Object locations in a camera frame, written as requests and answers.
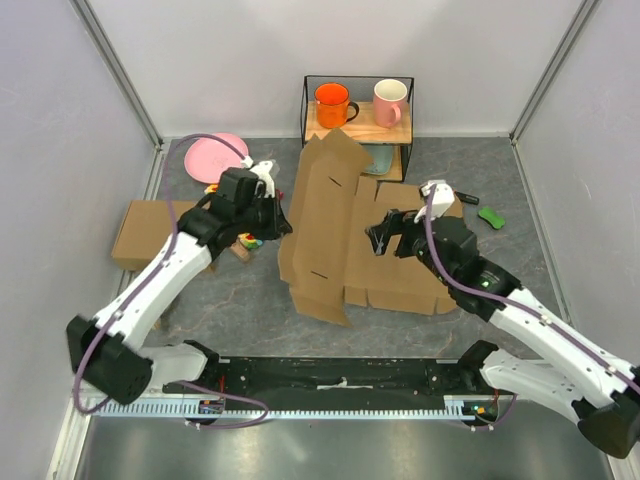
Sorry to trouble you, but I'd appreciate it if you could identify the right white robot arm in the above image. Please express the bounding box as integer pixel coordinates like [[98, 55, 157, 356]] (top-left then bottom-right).
[[365, 209, 639, 459]]

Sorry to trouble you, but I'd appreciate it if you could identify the green black eraser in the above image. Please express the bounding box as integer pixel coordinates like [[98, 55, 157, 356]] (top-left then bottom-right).
[[477, 206, 506, 230]]

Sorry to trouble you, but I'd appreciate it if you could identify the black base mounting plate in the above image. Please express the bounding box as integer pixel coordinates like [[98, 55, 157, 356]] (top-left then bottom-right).
[[162, 355, 519, 406]]

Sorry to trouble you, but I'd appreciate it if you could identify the grey slotted cable duct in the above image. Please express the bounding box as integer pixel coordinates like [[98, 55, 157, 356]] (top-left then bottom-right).
[[92, 395, 516, 420]]

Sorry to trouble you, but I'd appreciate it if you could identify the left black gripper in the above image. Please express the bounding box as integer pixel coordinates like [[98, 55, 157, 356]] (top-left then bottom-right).
[[236, 191, 293, 242]]

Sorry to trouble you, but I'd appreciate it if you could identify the foundation bottle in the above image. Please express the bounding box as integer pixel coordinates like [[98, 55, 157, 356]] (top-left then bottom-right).
[[229, 241, 251, 263]]

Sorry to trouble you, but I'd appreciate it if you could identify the black wire wooden shelf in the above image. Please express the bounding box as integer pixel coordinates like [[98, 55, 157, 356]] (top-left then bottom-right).
[[299, 75, 415, 182]]

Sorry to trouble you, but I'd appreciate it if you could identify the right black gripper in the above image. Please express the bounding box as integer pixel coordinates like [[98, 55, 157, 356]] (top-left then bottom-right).
[[366, 204, 455, 286]]

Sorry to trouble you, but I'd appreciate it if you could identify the orange mug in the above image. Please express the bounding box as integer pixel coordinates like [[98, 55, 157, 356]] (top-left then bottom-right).
[[314, 82, 360, 129]]

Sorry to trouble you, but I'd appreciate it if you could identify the light green tray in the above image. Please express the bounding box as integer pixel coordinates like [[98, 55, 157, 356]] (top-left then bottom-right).
[[363, 144, 397, 176]]

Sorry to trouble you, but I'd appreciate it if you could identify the rainbow flower toy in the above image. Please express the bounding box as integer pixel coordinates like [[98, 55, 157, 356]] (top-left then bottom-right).
[[238, 233, 263, 251]]

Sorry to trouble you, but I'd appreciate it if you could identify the brown cardboard box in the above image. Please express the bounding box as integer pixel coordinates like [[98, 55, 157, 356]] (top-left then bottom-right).
[[278, 129, 456, 326], [111, 200, 195, 272]]

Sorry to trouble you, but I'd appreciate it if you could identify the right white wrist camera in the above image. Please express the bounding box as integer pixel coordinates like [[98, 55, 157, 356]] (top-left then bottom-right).
[[414, 180, 455, 223]]

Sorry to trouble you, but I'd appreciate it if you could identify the closed brown cardboard box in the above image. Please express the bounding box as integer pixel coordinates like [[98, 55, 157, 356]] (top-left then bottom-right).
[[111, 200, 195, 272]]

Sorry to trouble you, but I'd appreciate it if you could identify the orange black highlighter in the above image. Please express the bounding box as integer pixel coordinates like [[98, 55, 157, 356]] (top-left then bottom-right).
[[455, 191, 480, 205]]

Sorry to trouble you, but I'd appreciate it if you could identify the pink mug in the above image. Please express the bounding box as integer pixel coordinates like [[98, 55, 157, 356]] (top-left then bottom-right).
[[373, 78, 408, 128]]

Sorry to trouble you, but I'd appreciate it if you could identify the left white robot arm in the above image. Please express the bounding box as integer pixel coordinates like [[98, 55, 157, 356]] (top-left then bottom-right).
[[66, 161, 292, 405]]

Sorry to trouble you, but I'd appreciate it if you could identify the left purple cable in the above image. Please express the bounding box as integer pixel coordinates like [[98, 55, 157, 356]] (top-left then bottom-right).
[[72, 132, 271, 431]]

